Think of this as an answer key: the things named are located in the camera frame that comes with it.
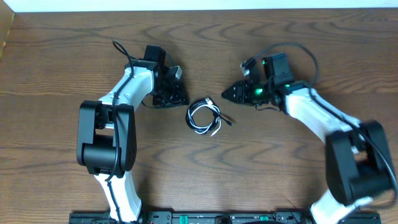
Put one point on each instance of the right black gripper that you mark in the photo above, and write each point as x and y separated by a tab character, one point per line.
241	93

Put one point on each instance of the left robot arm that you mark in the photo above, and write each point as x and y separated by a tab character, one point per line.
107	143

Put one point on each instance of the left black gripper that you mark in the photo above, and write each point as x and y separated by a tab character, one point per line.
171	95

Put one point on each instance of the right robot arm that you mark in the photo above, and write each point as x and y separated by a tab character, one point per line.
358	162

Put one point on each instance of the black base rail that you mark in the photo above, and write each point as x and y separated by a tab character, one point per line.
166	217

